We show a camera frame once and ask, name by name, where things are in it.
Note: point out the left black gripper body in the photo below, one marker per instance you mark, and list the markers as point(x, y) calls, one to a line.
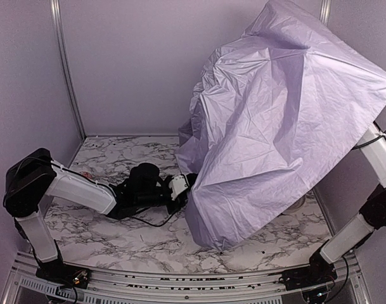
point(168, 197)

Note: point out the lilac folding umbrella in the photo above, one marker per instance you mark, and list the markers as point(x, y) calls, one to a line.
point(274, 112)

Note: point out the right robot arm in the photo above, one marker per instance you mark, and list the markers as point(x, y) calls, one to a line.
point(370, 218)

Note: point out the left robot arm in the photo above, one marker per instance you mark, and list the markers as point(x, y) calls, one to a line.
point(38, 175)

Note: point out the red patterned bowl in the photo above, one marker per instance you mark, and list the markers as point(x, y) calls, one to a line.
point(86, 174)

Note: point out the grey ringed plate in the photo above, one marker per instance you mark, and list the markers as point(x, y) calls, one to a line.
point(296, 206)

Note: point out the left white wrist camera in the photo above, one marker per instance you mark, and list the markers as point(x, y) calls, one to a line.
point(178, 184)

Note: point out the aluminium front rail base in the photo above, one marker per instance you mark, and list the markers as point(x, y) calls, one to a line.
point(119, 286)

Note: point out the left aluminium frame post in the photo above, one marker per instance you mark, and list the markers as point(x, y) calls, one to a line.
point(58, 25)

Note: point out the aluminium frame post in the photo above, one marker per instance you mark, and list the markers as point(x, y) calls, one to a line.
point(58, 25)
point(324, 13)

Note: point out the right aluminium frame post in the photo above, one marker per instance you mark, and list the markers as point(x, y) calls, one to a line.
point(324, 13)

